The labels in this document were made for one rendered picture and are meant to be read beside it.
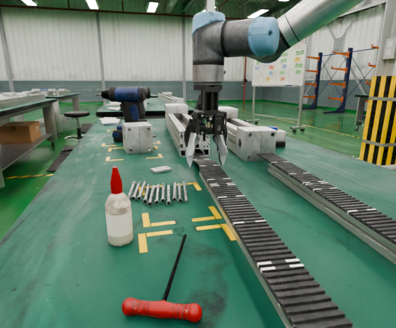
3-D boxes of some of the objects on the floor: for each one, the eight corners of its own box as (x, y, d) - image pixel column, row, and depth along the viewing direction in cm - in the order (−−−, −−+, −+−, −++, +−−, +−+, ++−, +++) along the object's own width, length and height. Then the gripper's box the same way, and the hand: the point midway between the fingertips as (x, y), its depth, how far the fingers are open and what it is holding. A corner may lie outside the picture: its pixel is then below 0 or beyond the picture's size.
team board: (244, 125, 721) (247, 41, 668) (257, 123, 748) (262, 43, 695) (292, 133, 600) (302, 32, 547) (307, 131, 627) (317, 35, 574)
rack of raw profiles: (296, 109, 1168) (302, 52, 1108) (315, 109, 1188) (322, 52, 1129) (357, 118, 859) (370, 40, 799) (382, 118, 880) (396, 40, 820)
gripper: (181, 84, 63) (182, 175, 69) (242, 84, 65) (238, 172, 71) (177, 84, 71) (179, 165, 77) (232, 84, 73) (229, 163, 79)
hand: (205, 161), depth 76 cm, fingers open, 8 cm apart
